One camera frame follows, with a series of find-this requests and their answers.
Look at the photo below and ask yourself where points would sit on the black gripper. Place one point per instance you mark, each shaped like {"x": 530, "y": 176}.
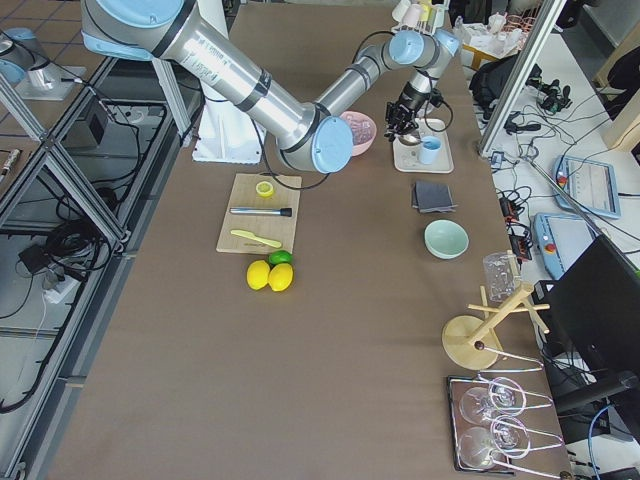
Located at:
{"x": 411, "y": 98}

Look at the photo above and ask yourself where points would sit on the metal ice scoop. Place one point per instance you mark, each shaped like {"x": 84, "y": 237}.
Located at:
{"x": 410, "y": 139}

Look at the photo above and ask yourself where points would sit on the pile of clear ice cubes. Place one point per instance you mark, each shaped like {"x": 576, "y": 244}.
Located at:
{"x": 362, "y": 126}

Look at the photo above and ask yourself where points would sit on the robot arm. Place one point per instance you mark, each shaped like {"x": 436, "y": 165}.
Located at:
{"x": 310, "y": 136}

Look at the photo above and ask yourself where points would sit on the light blue cup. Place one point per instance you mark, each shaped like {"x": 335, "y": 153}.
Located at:
{"x": 429, "y": 149}

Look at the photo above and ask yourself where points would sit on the pastel pink cup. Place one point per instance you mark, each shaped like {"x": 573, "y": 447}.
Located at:
{"x": 407, "y": 13}

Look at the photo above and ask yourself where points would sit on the wooden cup tree stand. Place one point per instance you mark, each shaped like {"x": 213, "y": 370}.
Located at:
{"x": 472, "y": 342}

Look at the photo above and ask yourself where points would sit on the pink bowl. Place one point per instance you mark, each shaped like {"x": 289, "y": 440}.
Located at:
{"x": 358, "y": 150}

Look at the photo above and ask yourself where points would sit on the grey folded cloth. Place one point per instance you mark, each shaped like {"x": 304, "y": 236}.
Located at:
{"x": 431, "y": 197}

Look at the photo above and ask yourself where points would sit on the green bowl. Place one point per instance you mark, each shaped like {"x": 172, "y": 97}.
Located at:
{"x": 446, "y": 239}

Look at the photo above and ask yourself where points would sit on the bamboo cutting board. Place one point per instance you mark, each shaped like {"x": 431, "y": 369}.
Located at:
{"x": 274, "y": 227}

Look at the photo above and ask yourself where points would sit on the steel muddler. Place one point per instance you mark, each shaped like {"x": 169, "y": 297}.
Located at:
{"x": 279, "y": 212}

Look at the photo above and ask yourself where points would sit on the lemon half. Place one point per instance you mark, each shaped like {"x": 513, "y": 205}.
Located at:
{"x": 264, "y": 189}

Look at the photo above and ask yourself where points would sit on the yellow plastic knife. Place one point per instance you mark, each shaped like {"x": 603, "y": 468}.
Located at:
{"x": 253, "y": 237}

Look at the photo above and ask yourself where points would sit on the green lime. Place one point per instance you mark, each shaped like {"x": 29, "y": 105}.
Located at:
{"x": 280, "y": 257}

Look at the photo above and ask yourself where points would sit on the blue teach pendant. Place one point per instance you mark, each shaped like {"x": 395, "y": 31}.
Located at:
{"x": 561, "y": 239}
{"x": 590, "y": 183}

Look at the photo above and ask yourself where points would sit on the whole yellow lemon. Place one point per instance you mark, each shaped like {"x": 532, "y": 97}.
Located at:
{"x": 257, "y": 274}

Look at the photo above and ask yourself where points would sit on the seated person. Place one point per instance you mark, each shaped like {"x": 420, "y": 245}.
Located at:
{"x": 624, "y": 76}

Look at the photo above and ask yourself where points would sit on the black monitor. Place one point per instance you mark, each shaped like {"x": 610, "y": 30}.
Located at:
{"x": 596, "y": 305}

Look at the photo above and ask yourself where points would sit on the black glass holder tray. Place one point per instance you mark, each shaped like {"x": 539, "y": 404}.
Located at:
{"x": 489, "y": 435}

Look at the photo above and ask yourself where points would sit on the white wire cup rack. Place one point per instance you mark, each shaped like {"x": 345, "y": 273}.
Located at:
{"x": 424, "y": 17}

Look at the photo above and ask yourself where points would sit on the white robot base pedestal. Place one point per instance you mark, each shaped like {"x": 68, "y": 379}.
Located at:
{"x": 225, "y": 134}

